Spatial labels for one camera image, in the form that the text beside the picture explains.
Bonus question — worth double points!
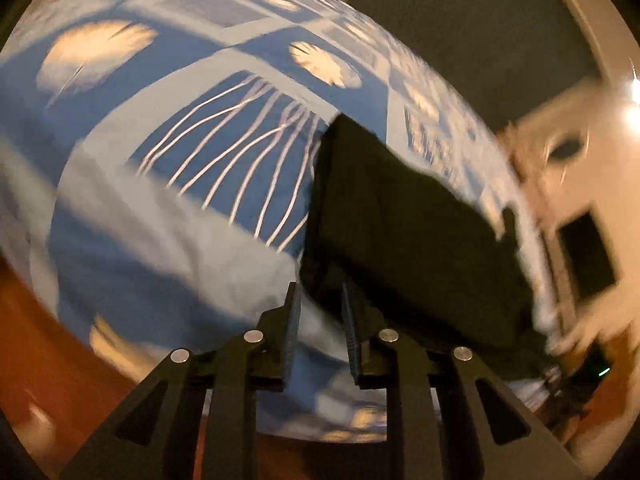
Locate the black pants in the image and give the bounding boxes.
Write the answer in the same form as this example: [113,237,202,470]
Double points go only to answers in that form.
[299,115,555,380]

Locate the black television screen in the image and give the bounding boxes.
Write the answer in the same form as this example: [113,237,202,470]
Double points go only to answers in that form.
[556,209,618,304]

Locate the cream dressing table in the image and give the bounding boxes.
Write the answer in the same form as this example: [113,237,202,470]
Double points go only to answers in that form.
[498,124,632,354]

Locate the blue patterned bed sheet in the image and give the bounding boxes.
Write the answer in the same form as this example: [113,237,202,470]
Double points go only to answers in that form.
[0,0,561,443]

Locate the dark green curtain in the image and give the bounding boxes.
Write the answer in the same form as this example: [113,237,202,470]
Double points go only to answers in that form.
[348,0,600,131]

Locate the oval mirror white frame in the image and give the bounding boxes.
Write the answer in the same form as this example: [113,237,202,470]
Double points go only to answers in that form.
[544,129,589,166]

